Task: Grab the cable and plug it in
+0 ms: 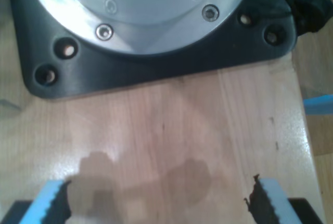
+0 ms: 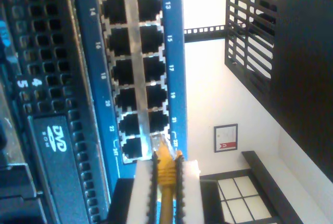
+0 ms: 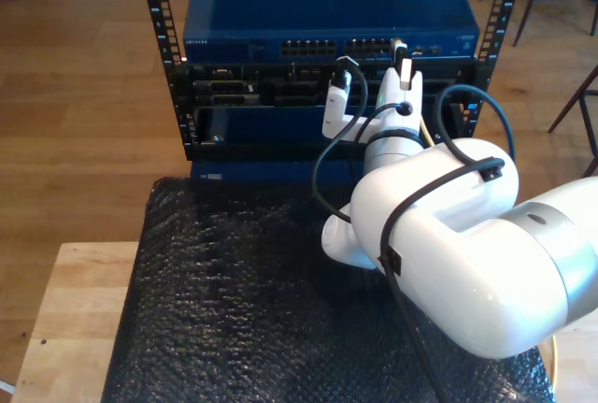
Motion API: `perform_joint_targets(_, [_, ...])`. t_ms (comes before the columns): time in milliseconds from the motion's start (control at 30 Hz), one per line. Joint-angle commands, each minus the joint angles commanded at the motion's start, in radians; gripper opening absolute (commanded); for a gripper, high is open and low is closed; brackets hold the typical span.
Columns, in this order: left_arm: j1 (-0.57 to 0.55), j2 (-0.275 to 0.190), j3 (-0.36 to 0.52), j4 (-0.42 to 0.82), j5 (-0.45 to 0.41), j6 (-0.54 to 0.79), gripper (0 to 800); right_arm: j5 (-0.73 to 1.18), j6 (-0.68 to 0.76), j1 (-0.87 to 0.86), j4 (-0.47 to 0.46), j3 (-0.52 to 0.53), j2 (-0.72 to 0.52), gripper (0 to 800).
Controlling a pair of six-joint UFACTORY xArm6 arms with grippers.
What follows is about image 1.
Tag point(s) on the light blue flat strip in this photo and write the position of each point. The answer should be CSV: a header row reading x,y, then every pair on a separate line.
x,y
318,104

